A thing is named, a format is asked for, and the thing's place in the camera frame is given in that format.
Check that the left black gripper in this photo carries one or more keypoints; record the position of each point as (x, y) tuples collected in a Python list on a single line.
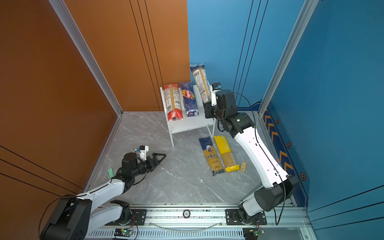
[(152, 166)]

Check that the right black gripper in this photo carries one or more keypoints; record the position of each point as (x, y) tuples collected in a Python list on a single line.
[(208, 110)]

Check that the blue Barilla spaghetti bag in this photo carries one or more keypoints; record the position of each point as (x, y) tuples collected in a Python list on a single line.
[(189, 99)]

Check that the clear white-label spaghetti bag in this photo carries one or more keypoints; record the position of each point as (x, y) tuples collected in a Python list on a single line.
[(200, 77)]

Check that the red spaghetti bag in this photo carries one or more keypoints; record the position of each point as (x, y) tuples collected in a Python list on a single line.
[(173, 102)]

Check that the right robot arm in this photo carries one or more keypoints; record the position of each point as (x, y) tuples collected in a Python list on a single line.
[(278, 185)]

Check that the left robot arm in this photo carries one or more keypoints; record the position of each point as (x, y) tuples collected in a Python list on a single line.
[(75, 216)]

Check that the white two-tier shelf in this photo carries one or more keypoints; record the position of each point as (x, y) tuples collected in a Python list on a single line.
[(189, 123)]

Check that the green connector block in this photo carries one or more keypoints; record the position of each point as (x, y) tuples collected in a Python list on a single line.
[(111, 173)]

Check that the blue yellow spaghetti bag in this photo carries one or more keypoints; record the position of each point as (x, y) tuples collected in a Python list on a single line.
[(211, 155)]

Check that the small tan tag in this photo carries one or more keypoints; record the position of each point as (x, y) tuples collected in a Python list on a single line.
[(243, 167)]

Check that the left circuit board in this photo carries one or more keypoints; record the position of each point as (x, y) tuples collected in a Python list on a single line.
[(123, 233)]

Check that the circuit board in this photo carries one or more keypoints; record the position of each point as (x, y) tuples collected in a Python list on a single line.
[(252, 233), (123, 233)]

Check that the right circuit board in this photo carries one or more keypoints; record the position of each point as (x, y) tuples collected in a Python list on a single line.
[(252, 233)]

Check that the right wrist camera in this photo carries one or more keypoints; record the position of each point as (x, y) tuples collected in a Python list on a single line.
[(215, 87)]

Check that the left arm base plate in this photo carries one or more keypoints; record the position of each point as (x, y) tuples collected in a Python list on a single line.
[(135, 217)]

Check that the round rail knob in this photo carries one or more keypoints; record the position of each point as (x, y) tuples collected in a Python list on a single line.
[(186, 214)]

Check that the aluminium front rail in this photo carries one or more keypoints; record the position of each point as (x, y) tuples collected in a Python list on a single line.
[(208, 222)]

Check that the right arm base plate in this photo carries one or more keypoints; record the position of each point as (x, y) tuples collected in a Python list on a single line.
[(239, 217)]

